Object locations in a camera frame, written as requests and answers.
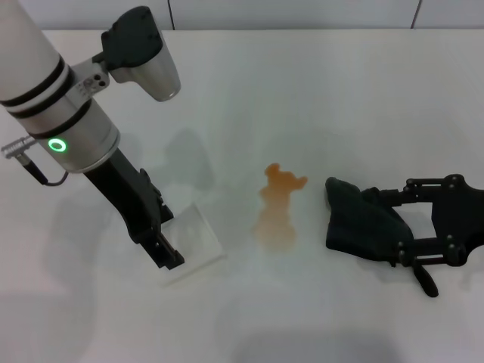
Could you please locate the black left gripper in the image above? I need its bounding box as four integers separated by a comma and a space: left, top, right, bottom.
82, 149, 186, 271

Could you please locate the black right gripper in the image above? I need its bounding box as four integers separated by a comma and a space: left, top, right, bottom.
361, 173, 484, 270

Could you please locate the transparent plastic cup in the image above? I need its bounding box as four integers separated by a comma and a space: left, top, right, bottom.
157, 202, 228, 287

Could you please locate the dark blue rag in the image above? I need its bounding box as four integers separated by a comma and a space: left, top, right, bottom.
324, 176, 440, 299

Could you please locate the brown water stain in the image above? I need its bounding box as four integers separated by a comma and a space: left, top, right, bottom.
252, 163, 309, 253

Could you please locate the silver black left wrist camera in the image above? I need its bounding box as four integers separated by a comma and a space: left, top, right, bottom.
70, 6, 182, 103

